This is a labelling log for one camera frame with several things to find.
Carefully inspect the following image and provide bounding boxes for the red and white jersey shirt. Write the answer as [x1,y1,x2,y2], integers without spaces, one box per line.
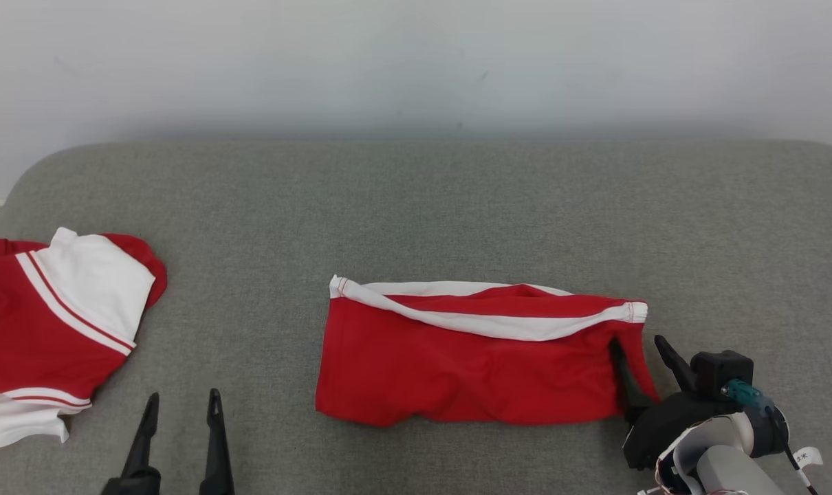
[0,227,168,451]

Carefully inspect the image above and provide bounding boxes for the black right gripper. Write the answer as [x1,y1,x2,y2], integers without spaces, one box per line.
[609,335,740,472]

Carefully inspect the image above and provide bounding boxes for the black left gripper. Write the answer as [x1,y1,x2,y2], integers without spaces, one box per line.
[100,389,235,495]

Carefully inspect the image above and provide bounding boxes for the right camera cable teal plug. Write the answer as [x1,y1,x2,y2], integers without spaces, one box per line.
[722,379,819,495]

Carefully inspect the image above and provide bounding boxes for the red shorts with white stripe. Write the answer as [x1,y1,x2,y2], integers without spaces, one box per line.
[315,275,662,427]

